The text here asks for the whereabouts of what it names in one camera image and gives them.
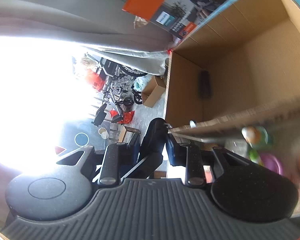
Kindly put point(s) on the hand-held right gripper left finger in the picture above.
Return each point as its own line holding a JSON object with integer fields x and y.
{"x": 133, "y": 151}

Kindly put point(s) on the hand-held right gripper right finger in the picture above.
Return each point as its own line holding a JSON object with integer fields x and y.
{"x": 173, "y": 152}

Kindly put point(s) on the green dropper bottle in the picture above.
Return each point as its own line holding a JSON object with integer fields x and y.
{"x": 258, "y": 135}

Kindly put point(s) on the large cardboard box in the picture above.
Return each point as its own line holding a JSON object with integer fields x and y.
{"x": 240, "y": 67}

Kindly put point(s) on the small wooden stool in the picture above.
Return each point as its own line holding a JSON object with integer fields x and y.
{"x": 128, "y": 132}

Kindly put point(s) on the red plastic bag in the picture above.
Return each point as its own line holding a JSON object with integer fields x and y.
{"x": 95, "y": 81}
{"x": 126, "y": 117}

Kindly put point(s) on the white cup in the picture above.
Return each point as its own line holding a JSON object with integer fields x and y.
{"x": 103, "y": 133}

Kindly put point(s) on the black round stool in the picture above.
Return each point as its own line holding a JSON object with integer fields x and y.
{"x": 100, "y": 113}

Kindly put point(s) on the small cardboard box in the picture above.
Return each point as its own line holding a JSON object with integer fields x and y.
{"x": 152, "y": 91}

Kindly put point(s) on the green white plastic bag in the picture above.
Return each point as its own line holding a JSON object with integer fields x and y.
{"x": 141, "y": 83}

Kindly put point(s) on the wheelchair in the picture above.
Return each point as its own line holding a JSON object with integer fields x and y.
{"x": 117, "y": 80}

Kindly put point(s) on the dark object in box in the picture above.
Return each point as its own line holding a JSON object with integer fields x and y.
{"x": 205, "y": 83}

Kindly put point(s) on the purple bowl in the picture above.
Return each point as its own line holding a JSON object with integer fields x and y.
{"x": 273, "y": 163}

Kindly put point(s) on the beige curtain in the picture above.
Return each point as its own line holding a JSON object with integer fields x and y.
{"x": 65, "y": 17}

